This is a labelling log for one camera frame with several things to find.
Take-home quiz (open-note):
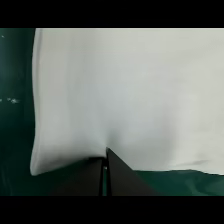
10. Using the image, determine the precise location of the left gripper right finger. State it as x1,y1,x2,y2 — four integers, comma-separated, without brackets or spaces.
105,146,162,197

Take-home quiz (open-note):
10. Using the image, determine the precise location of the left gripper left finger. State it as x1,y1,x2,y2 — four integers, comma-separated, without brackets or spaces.
49,157,104,197

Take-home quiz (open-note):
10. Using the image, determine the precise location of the white garment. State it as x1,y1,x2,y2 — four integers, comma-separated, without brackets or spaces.
29,28,224,177

